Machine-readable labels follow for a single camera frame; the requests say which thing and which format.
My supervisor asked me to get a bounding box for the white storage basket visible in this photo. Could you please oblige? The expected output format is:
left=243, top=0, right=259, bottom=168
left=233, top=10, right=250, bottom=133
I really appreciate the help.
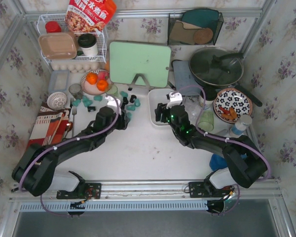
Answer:
left=148, top=88, right=182, bottom=127

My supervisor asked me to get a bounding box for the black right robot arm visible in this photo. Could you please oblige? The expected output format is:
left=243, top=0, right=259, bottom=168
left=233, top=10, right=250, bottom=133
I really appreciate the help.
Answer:
left=154, top=103, right=270, bottom=189

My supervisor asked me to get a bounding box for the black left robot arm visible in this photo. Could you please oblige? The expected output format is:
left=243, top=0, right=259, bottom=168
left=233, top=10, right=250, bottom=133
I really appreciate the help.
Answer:
left=11, top=106, right=130, bottom=197

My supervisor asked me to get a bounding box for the white coffee cup black lid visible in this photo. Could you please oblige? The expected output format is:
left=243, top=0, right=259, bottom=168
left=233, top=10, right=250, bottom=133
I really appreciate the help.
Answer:
left=77, top=33, right=98, bottom=56

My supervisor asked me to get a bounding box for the green translucent cup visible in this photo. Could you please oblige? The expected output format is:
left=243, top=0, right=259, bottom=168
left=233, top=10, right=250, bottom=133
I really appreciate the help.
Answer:
left=107, top=84, right=118, bottom=97

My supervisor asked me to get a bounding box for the grey blue rectangular tray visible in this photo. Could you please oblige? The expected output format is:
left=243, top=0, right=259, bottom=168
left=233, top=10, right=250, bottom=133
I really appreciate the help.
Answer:
left=172, top=60, right=201, bottom=96

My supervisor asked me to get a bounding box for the pink fruit plate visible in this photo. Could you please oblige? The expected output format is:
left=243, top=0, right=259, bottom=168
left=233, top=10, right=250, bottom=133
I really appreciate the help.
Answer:
left=80, top=70, right=113, bottom=96

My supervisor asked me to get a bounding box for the green cup right side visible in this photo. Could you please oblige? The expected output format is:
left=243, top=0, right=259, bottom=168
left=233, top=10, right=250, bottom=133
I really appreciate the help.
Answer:
left=198, top=111, right=214, bottom=132

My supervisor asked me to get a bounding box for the grey glass cup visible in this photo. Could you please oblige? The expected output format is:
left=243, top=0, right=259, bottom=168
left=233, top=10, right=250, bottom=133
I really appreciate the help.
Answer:
left=69, top=83, right=83, bottom=100

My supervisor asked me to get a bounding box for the green cutting board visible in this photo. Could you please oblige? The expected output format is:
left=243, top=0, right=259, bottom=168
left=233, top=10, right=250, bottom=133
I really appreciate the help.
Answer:
left=109, top=41, right=171, bottom=88

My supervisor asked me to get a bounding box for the egg carton tray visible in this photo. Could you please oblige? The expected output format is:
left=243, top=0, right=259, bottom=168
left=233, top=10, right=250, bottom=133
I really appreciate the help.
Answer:
left=50, top=61, right=105, bottom=73

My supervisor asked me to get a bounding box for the floral patterned plate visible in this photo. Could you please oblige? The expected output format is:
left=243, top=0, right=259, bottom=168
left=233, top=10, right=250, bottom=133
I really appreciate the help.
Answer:
left=213, top=88, right=253, bottom=124

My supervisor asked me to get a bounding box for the white round strainer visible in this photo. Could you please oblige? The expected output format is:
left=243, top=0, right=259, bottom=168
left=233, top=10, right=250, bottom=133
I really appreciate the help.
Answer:
left=47, top=92, right=67, bottom=110

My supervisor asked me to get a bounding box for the black frying pan with lid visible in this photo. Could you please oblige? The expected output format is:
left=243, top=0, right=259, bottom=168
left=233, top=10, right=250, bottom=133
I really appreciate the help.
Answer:
left=188, top=47, right=262, bottom=107

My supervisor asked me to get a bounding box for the blue sponge cloth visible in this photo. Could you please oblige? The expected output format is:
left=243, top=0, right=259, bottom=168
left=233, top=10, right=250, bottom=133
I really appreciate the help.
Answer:
left=209, top=154, right=227, bottom=171

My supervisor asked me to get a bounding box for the striped red cloth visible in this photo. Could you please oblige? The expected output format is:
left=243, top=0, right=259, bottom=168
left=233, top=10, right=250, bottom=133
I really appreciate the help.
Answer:
left=27, top=102, right=71, bottom=148

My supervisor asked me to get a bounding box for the clear lidded container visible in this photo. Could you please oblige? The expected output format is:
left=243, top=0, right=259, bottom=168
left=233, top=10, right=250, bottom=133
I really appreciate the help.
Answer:
left=48, top=70, right=70, bottom=94

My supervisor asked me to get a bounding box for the white bottle blue label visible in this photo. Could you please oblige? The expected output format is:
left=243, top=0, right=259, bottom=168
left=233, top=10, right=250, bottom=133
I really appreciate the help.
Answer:
left=229, top=115, right=252, bottom=138

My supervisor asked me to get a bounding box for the round cork coaster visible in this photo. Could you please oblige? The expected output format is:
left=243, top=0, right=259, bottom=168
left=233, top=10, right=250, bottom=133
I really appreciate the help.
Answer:
left=193, top=28, right=213, bottom=44

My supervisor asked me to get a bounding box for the black mesh organizer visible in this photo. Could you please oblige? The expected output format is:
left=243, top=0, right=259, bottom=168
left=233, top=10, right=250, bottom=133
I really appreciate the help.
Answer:
left=167, top=8, right=224, bottom=45

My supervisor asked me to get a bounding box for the brown square container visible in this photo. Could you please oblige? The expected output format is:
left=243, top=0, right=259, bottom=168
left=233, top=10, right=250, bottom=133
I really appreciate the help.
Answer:
left=38, top=32, right=78, bottom=60

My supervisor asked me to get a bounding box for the red snack bag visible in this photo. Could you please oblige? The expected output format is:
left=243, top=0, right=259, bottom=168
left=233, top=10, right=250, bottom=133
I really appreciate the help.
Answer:
left=65, top=0, right=117, bottom=33

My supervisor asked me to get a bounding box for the red jar lid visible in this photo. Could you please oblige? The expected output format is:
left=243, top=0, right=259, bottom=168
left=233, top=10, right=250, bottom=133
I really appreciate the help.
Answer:
left=45, top=21, right=62, bottom=34

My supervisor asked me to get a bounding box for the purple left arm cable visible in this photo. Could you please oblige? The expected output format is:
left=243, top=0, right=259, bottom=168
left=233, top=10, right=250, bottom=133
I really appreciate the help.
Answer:
left=17, top=94, right=122, bottom=218

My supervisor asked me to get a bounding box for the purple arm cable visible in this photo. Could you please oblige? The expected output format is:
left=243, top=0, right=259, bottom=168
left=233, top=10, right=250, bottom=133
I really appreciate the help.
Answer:
left=170, top=85, right=272, bottom=217
left=17, top=94, right=122, bottom=218

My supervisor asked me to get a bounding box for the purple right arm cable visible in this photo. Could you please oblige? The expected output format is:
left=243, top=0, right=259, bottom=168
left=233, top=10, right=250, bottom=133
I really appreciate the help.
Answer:
left=170, top=85, right=272, bottom=217

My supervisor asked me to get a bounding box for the white wire rack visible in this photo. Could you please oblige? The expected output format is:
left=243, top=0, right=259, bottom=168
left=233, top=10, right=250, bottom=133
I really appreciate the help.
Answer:
left=37, top=13, right=108, bottom=64

